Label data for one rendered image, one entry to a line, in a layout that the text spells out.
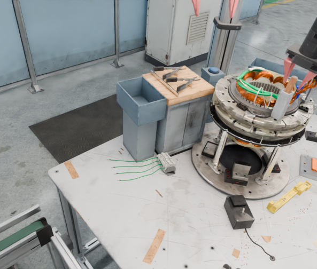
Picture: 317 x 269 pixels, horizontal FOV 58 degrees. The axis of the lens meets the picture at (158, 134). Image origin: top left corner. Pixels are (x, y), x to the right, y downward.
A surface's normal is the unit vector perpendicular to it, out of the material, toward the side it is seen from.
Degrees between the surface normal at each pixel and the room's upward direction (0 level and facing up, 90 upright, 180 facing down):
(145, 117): 90
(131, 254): 0
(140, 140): 90
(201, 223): 0
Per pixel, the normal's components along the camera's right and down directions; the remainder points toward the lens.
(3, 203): 0.07, -0.77
